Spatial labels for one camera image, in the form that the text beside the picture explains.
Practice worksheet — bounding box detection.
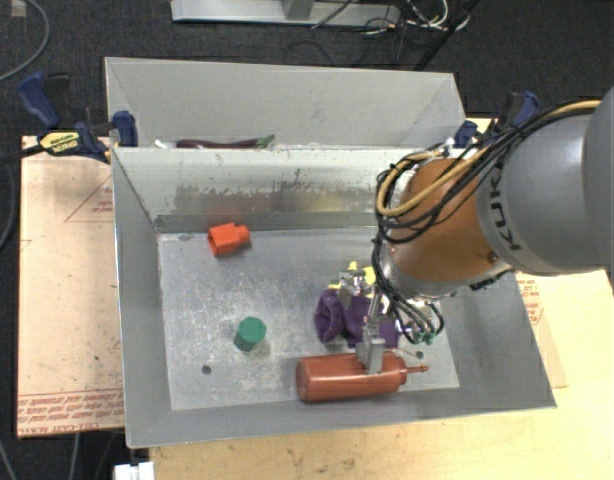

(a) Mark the red-brown squeeze bottle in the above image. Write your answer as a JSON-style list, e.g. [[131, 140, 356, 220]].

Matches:
[[294, 351, 431, 404]]

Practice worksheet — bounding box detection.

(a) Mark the purple cloth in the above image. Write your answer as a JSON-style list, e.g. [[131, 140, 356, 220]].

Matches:
[[313, 287, 403, 350]]

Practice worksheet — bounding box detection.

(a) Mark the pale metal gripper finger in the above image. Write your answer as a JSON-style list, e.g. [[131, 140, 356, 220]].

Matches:
[[336, 266, 368, 310], [356, 318, 388, 376]]

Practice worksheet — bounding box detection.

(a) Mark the yellow toy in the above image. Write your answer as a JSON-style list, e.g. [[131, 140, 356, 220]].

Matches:
[[328, 260, 380, 292]]

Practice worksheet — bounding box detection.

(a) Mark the orange-red plastic block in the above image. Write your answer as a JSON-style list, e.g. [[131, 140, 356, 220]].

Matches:
[[207, 221, 252, 258]]

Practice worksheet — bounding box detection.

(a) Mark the brown cardboard board red print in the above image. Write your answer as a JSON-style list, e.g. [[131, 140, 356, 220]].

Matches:
[[16, 135, 570, 439]]

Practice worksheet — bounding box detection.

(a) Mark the grey metal bin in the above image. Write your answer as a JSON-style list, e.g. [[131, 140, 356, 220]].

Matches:
[[104, 56, 558, 449]]

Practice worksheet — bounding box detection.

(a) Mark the green hexagonal block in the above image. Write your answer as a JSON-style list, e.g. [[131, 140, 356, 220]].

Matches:
[[232, 316, 268, 354]]

